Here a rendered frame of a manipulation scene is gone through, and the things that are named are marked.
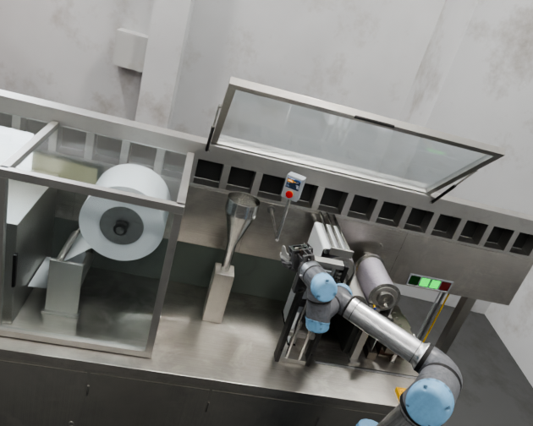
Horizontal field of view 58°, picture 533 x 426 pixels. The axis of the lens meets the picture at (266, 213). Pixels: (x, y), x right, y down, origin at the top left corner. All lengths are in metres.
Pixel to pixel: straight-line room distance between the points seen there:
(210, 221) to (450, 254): 1.25
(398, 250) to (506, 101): 2.28
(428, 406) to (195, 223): 1.37
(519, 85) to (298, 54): 1.91
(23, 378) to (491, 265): 2.28
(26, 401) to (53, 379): 0.17
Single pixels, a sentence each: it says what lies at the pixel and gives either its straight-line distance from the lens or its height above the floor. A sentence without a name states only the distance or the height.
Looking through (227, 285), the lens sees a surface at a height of 1.12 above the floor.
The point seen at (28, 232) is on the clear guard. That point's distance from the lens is 1.87.
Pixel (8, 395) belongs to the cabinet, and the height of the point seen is 0.63.
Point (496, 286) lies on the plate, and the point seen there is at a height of 1.24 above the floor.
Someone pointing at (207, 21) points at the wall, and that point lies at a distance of 4.75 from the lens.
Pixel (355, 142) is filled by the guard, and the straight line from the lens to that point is 2.04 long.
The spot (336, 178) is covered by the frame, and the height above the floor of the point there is 1.63.
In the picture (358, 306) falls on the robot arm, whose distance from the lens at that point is 1.59.
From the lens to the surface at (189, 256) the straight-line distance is 2.44.
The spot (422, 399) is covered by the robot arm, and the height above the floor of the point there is 1.49.
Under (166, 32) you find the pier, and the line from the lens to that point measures 4.56.
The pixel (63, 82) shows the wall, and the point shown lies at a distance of 5.17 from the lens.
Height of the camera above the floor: 2.35
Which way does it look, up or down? 25 degrees down
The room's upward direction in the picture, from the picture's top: 17 degrees clockwise
